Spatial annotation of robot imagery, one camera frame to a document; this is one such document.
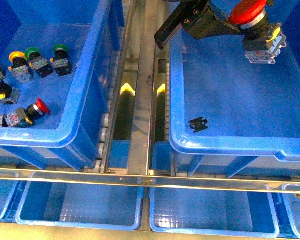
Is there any blue target bin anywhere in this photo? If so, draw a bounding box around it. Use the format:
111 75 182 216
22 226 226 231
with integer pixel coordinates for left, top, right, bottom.
169 0 300 178

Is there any orange-yellow small button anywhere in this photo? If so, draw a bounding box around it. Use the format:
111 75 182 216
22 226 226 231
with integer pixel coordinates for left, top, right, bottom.
8 51 33 84

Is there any blue source bin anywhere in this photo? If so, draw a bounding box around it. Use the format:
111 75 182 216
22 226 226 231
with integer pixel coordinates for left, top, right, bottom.
0 0 125 171

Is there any small green button right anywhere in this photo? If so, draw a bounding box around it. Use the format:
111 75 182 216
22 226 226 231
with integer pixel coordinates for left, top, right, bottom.
50 44 72 77

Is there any small green button left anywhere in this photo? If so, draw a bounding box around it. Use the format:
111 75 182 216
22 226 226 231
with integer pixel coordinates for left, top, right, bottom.
24 47 54 78

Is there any white roller track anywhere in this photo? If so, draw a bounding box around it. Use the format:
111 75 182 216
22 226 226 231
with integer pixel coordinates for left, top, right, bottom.
94 51 122 174

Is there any metal front crossbar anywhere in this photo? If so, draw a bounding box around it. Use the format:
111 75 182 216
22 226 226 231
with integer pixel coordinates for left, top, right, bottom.
0 168 300 194

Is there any large red mushroom button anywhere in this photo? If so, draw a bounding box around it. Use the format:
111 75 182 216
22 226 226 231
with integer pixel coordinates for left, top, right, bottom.
229 0 287 65

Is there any lower blue bin far left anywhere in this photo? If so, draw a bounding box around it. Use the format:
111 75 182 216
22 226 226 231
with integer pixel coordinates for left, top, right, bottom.
0 180 18 222

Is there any small green button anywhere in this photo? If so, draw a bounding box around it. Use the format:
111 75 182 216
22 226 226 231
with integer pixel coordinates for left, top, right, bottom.
50 44 72 77
24 47 54 78

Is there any lower blue bin far right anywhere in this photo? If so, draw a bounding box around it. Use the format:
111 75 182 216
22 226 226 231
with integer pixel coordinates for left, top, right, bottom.
282 184 300 239

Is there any red button with double block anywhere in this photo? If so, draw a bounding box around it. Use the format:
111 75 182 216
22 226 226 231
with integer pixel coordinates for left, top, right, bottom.
0 98 51 128

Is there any large yellow mushroom button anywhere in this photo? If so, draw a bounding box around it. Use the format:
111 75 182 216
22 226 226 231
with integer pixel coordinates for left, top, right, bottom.
0 72 21 105

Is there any metal centre rail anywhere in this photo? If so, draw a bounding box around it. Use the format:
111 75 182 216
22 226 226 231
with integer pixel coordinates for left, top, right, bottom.
127 0 160 176

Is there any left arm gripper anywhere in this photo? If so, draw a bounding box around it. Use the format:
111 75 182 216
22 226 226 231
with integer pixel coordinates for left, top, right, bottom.
154 0 242 50

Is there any black plastic clip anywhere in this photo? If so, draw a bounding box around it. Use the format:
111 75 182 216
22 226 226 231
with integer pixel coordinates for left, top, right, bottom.
188 117 209 133

